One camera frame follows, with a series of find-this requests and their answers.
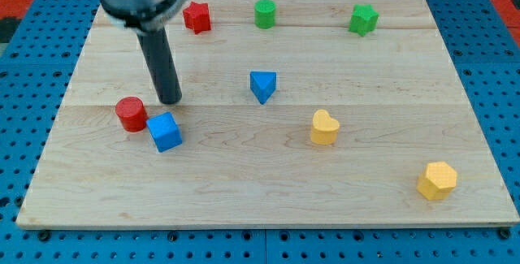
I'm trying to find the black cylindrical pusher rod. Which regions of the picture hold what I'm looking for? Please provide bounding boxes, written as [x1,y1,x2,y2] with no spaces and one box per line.
[137,28,182,105]

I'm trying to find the red cylinder block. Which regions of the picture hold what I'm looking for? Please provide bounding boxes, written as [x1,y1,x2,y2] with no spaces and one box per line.
[115,97,148,132]

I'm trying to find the blue cube block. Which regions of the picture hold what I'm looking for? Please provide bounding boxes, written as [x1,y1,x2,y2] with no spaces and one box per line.
[146,112,183,153]

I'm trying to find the red star block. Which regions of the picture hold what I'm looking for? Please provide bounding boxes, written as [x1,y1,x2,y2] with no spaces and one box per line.
[183,2,211,34]

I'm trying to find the green cylinder block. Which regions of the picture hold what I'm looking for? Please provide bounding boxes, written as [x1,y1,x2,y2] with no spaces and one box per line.
[254,0,276,29]

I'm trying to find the blue triangle block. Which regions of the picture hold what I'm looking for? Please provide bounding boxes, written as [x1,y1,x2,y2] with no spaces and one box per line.
[249,71,277,105]

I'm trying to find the light wooden board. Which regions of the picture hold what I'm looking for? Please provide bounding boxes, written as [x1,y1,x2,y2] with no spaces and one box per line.
[16,0,519,231]

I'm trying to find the yellow heart block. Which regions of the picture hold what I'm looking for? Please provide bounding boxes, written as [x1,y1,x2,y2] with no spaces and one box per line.
[310,109,340,145]

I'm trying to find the green star block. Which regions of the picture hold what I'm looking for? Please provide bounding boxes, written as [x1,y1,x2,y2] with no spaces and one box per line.
[349,4,379,37]

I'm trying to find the yellow hexagon block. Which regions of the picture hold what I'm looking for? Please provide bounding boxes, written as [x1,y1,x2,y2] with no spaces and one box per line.
[416,161,457,201]

